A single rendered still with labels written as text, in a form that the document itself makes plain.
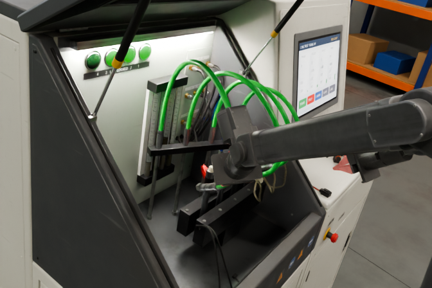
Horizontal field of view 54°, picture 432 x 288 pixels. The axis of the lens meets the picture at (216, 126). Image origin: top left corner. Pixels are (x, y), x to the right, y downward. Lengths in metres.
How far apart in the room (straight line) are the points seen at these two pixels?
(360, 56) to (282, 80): 5.38
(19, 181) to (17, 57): 0.35
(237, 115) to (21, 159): 0.62
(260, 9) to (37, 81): 0.73
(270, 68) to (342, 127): 0.91
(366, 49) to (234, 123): 6.02
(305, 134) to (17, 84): 0.74
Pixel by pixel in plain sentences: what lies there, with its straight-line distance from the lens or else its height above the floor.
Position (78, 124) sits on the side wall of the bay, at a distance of 0.95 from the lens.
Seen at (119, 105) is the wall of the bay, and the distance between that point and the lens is 1.23.
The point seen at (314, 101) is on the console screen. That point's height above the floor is 1.17.
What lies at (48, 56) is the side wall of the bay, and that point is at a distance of 0.99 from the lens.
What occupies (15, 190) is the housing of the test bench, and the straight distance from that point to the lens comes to 1.29.
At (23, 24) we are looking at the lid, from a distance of 1.01.
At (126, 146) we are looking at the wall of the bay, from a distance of 1.33.
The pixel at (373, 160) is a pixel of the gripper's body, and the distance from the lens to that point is 1.04.
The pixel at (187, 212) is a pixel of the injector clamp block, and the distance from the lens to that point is 1.25.
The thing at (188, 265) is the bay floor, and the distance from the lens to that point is 1.31.
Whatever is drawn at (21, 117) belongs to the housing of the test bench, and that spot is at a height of 1.23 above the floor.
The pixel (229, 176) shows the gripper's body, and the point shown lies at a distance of 0.89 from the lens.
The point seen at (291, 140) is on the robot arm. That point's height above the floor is 1.47.
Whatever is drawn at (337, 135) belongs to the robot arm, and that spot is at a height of 1.53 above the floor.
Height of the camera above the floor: 1.73
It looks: 25 degrees down
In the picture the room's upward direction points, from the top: 11 degrees clockwise
